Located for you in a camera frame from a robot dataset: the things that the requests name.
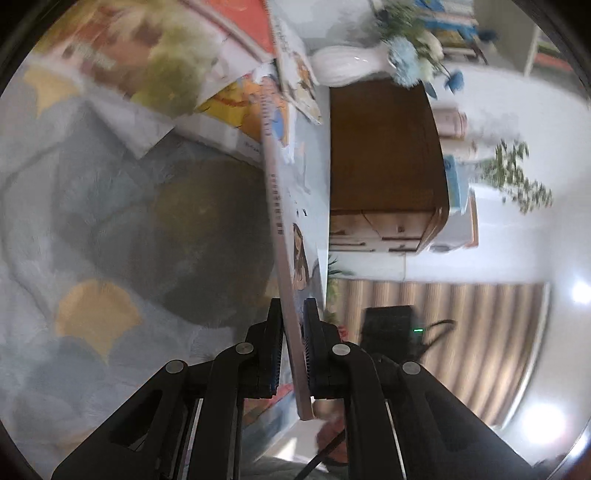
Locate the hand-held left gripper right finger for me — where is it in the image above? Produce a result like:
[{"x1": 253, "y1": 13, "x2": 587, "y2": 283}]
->
[{"x1": 302, "y1": 298, "x2": 539, "y2": 480}]

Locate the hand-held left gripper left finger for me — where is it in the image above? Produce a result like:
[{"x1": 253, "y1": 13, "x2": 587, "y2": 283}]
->
[{"x1": 51, "y1": 298, "x2": 284, "y2": 480}]

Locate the pale blue illustrated book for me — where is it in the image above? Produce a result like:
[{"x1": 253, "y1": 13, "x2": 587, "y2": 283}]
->
[{"x1": 261, "y1": 74, "x2": 333, "y2": 422}]

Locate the orange cartoon book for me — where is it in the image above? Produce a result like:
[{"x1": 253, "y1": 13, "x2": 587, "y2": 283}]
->
[{"x1": 175, "y1": 76, "x2": 289, "y2": 164}]

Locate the red book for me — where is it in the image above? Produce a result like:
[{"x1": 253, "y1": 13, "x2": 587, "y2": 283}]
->
[{"x1": 198, "y1": 0, "x2": 276, "y2": 63}]

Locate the colourful picture book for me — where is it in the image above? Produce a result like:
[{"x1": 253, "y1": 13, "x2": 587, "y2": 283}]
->
[{"x1": 32, "y1": 0, "x2": 232, "y2": 160}]

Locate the row of assorted shelf books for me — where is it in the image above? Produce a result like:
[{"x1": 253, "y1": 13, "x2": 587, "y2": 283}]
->
[{"x1": 536, "y1": 39, "x2": 580, "y2": 75}]

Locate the brown striped cloth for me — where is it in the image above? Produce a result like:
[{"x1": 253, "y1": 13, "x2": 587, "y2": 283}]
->
[{"x1": 330, "y1": 277, "x2": 552, "y2": 428}]

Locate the white appliance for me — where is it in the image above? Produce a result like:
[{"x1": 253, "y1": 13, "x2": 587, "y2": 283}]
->
[{"x1": 427, "y1": 189, "x2": 481, "y2": 254}]

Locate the person's grey green clothing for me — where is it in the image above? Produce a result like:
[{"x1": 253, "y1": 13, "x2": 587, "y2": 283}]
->
[{"x1": 231, "y1": 455, "x2": 352, "y2": 480}]

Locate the blue tissue box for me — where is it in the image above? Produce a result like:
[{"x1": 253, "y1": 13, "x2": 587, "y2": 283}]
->
[{"x1": 443, "y1": 156, "x2": 472, "y2": 214}]

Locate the brown wooden cabinet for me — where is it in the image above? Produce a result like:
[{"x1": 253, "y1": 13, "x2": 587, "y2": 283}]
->
[{"x1": 328, "y1": 80, "x2": 452, "y2": 256}]

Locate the small-leaved green plant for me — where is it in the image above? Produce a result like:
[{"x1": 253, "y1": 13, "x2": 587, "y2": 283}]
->
[{"x1": 480, "y1": 138, "x2": 555, "y2": 215}]

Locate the cream container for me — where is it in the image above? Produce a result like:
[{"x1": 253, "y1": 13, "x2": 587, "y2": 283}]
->
[{"x1": 443, "y1": 137, "x2": 491, "y2": 164}]

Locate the pink container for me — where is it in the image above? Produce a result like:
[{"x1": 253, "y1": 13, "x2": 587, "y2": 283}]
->
[{"x1": 438, "y1": 107, "x2": 468, "y2": 139}]

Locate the grey fan-pattern mat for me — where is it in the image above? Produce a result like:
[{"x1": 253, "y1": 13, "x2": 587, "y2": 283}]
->
[{"x1": 0, "y1": 28, "x2": 333, "y2": 467}]

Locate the white ribbed vase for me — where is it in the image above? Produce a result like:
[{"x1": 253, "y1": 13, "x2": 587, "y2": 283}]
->
[{"x1": 308, "y1": 42, "x2": 393, "y2": 87}]

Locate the blue white flower bouquet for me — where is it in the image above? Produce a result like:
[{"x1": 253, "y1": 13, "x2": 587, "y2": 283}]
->
[{"x1": 369, "y1": 0, "x2": 465, "y2": 97}]

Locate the white bookshelf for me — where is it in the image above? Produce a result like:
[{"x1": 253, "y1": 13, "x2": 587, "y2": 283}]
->
[{"x1": 416, "y1": 0, "x2": 591, "y2": 100}]

